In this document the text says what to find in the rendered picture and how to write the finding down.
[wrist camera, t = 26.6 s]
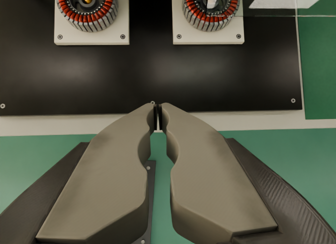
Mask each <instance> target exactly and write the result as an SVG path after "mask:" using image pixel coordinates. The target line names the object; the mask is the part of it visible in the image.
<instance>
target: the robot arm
mask: <svg viewBox="0 0 336 244"><path fill-rule="evenodd" d="M158 121H159V130H162V131H163V133H164V134H165V135H166V155H167V156H168V157H169V158H170V159H171V161H172V162H173V164H174V166H173V168H172V169H171V171H170V210H171V219H172V226H173V228H174V230H175V231H176V232H177V233H178V234H179V235H180V236H182V237H184V238H186V239H187V240H189V241H191V242H192V243H194V244H336V232H335V231H334V230H333V228H332V227H331V226H330V225H329V224H328V222H327V221H326V220H325V219H324V218H323V217H322V215H321V214H320V213H319V212H318V211H317V210H316V209H315V208H314V207H313V206H312V205H311V204H310V203H309V202H308V201H307V200H306V199H305V198H304V197H303V196H302V195H301V194H300V193H299V192H298V191H297V190H296V189H295V188H294V187H293V186H291V185H290V184H289V183H288V182H287V181H286V180H284V179H283V178H282V177H281V176H279V175H278V174H277V173H276V172H274V171H273V170H272V169H271V168H270V167H268V166H267V165H266V164H265V163H263V162H262V161H261V160H260V159H259V158H257V157H256V156H255V155H254V154H252V153H251V152H250V151H249V150H247V149H246V148H245V147H244V146H243V145H241V144H240V143H239V142H238V141H236V140H235V139H234V138H225V137H224V136H223V135H222V134H220V133H219V132H218V131H217V130H215V129H214V128H213V127H212V126H210V125H209V124H207V123H206V122H204V121H203V120H201V119H199V118H197V117H195V116H193V115H191V114H189V113H187V112H185V111H183V110H181V109H180V108H178V107H176V106H174V105H172V104H170V103H166V102H165V103H162V104H158V105H157V104H153V103H146V104H145V105H143V106H141V107H139V108H137V109H135V110H134V111H132V112H130V113H128V114H126V115H125V116H123V117H121V118H119V119H117V120H116V121H114V122H113V123H111V124H110V125H108V126H107V127H105V128H104V129H103V130H102V131H100V132H99V133H98V134H97V135H96V136H95V137H94V138H92V139H91V140H90V141H89V142H80V143H79V144H78V145H77V146H76V147H74V148H73V149H72V150H71V151H70V152H69V153H67V154H66V155H65V156H64V157H63V158H62V159H61V160H59V161H58V162H57V163H56V164H55V165H54V166H52V167H51V168H50V169H49V170H48V171H47V172H45V173H44V174H43V175H42V176H41V177H40V178H39V179H37V180H36V181H35V182H34V183H33V184H32V185H30V186H29V187H28V188H27V189H26V190H25V191H24V192H22V193H21V194H20V195H19V196H18V197H17V198H16V199H15V200H14V201H13V202H12V203H11V204H10V205H9V206H8V207H7V208H6V209H5V210H4V211H3V212H2V213H1V214H0V244H131V243H133V242H134V241H136V240H137V239H139V238H140V237H141V236H143V235H144V233H145V232H146V230H147V228H148V218H149V188H148V174H147V171H146V169H145V168H144V167H143V166H144V164H145V162H146V161H147V160H148V158H149V157H150V156H151V141H150V136H151V135H152V133H153V132H154V131H157V123H158Z"/></svg>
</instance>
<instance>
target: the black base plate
mask: <svg viewBox="0 0 336 244"><path fill-rule="evenodd" d="M243 31H244V43H243V44H173V12H172V0H129V44H128V45H56V44H55V43H54V40H55V0H0V117H37V116H85V115H127V114H129V113H130V112H132V111H134V110H136V109H138V108H139V107H141V106H143V105H145V104H147V103H152V104H155V105H160V104H163V103H169V104H171V105H173V106H175V107H177V108H179V109H181V110H183V111H185V112H187V113H229V112H277V111H299V110H302V109H303V105H302V93H301V80H300V67H299V54H298V41H297V28H296V17H295V16H243Z"/></svg>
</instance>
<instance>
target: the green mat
mask: <svg viewBox="0 0 336 244"><path fill-rule="evenodd" d="M297 21H298V34H299V47H300V59H301V72H302V85H303V98H304V111H305V119H306V120H321V119H336V16H298V17H297Z"/></svg>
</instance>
